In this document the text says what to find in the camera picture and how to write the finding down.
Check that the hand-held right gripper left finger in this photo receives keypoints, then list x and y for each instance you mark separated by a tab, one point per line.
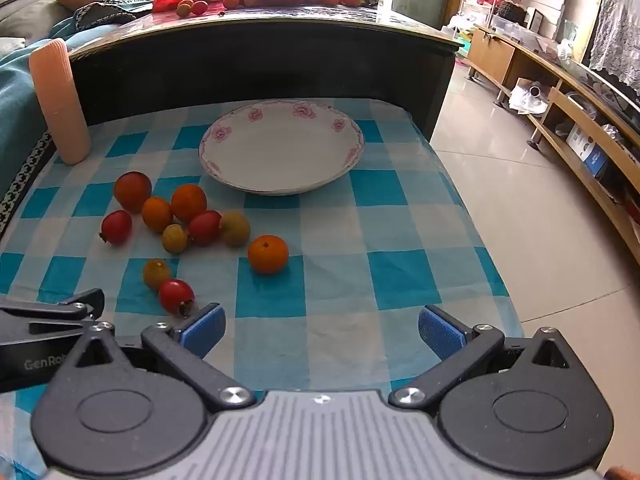
205	329

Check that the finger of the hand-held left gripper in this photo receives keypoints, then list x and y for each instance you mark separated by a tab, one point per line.
15	311

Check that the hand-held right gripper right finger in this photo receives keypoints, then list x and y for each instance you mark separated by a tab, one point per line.
441	332

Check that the brown longan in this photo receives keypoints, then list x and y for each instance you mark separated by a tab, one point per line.
175	238
184	8
235	228

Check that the large orange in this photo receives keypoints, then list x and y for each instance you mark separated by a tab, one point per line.
268	255

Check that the red cherry tomato with stem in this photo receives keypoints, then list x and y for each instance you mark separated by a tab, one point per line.
204	227

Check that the white plate with pink flowers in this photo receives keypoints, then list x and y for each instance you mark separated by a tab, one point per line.
280	152

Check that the dark olive fruit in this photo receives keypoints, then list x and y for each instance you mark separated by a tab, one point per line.
156	273

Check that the blue white checkered cloth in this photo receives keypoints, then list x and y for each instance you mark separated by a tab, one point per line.
340	260

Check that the large red orange tomato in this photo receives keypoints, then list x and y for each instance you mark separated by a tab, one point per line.
132	191

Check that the teal blanket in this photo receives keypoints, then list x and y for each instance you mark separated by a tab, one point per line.
20	95

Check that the blue box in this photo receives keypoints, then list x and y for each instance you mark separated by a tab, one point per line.
596	159

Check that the white box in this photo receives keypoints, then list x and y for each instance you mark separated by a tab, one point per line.
579	139

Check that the white paper bag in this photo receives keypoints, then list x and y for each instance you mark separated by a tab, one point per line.
531	96

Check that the wooden TV cabinet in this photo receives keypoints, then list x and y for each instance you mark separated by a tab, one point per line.
565	95

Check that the dark coffee table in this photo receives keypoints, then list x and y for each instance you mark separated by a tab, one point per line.
260	65

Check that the grey sofa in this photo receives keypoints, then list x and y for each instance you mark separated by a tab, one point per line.
30	7

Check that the white lace cloth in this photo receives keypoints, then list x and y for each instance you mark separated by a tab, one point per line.
617	40

